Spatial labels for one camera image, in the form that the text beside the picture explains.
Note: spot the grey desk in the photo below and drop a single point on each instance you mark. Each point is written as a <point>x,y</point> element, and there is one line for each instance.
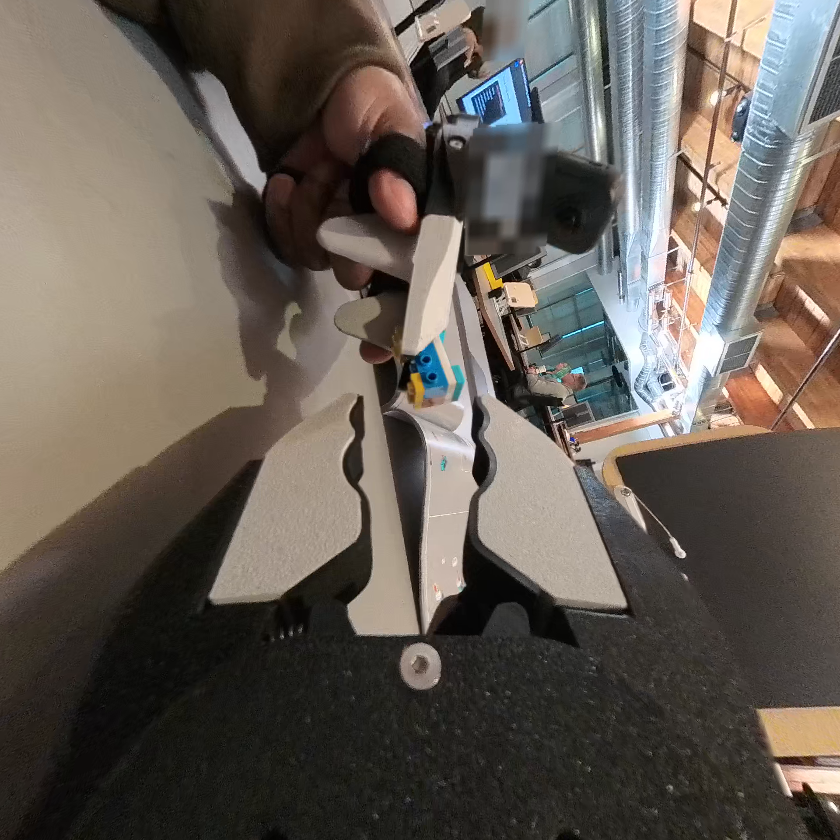
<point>98,262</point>

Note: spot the person's left hand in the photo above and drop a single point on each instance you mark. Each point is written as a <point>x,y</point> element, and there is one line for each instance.
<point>367,111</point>

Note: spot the silver round duct pipe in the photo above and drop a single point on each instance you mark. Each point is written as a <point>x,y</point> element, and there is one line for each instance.
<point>623,131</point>
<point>666,131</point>

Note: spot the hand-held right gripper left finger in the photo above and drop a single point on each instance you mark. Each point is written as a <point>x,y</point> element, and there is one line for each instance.
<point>289,525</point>

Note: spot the grey instruction booklet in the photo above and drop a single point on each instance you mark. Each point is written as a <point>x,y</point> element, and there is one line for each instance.
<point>446,558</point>

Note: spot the person's left forearm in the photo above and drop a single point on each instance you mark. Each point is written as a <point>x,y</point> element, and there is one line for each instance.
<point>262,52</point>

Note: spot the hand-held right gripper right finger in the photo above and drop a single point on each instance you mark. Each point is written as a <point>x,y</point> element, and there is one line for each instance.
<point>551,531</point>

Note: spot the multicolour toy brick assembly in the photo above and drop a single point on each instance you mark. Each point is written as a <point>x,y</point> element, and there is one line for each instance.
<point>430,367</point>

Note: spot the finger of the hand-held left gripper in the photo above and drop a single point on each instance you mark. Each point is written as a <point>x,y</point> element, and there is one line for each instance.
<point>433,282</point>

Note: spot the large foil-wrapped duct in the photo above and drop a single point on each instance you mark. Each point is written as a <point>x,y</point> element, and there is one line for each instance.
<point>754,197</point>

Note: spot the computer monitor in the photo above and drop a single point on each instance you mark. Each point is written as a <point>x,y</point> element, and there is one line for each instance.
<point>495,92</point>

